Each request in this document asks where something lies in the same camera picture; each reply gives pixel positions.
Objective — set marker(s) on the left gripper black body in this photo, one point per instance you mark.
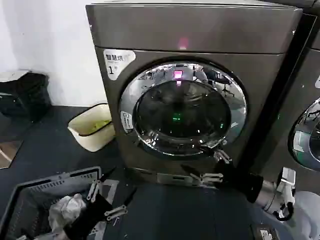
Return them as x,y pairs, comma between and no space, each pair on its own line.
90,217

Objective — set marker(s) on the black bag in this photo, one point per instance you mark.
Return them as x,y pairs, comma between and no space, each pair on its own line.
25,97

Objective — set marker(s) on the yellow-green cloth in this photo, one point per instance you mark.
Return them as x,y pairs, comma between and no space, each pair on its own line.
100,123

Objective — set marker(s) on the round door with teal seal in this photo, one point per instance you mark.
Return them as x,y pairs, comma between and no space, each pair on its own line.
303,140

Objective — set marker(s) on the brown cardboard piece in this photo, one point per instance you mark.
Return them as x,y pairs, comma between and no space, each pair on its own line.
8,155

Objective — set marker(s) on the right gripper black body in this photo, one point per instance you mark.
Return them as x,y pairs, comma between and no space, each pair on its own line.
237,182

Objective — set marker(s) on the grey front-load dryer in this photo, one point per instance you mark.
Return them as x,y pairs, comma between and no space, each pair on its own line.
175,27

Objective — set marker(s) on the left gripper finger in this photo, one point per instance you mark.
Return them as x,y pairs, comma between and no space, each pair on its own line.
117,211
94,190

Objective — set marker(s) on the grey dryer with teal door seal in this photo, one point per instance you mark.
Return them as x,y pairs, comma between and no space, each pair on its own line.
295,82

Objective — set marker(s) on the round glass dryer door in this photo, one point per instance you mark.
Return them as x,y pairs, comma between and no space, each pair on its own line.
185,112

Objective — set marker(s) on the white dryer label with number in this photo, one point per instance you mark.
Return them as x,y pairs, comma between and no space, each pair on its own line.
117,63

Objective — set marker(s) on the cream plastic tub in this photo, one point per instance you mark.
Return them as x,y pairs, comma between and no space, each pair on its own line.
97,140

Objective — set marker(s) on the white crumpled garment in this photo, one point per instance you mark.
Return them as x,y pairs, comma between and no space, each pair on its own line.
65,210

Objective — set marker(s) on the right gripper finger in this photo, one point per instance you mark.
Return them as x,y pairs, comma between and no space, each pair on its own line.
207,178
221,156

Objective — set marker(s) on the small white door sticker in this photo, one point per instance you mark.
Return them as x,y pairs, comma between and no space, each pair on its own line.
126,121

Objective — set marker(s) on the grey plastic laundry basket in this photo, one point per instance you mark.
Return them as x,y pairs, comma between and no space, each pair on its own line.
27,200

